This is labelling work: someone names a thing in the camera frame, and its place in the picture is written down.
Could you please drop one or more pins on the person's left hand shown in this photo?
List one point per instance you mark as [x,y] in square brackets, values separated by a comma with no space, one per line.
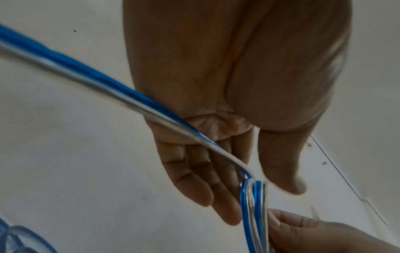
[218,61]

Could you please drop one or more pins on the person's right hand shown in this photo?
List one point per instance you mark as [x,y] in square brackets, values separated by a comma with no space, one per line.
[328,239]

